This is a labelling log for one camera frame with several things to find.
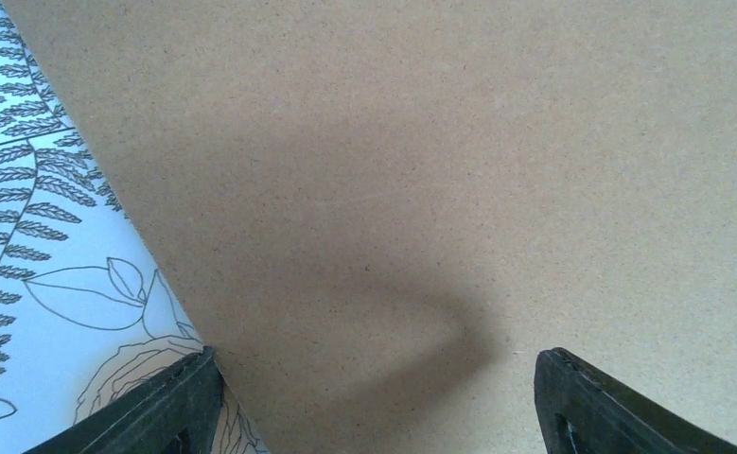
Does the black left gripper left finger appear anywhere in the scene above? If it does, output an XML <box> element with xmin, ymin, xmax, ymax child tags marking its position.
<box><xmin>29</xmin><ymin>346</ymin><xmax>223</xmax><ymax>453</ymax></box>

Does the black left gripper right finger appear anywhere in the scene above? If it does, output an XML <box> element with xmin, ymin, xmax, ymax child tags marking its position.
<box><xmin>534</xmin><ymin>347</ymin><xmax>737</xmax><ymax>453</ymax></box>

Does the brown cardboard backing board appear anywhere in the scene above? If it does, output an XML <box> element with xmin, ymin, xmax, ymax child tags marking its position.
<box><xmin>4</xmin><ymin>1</ymin><xmax>737</xmax><ymax>453</ymax></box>

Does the floral patterned table mat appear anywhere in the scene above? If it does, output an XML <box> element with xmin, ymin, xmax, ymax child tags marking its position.
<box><xmin>0</xmin><ymin>0</ymin><xmax>269</xmax><ymax>454</ymax></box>

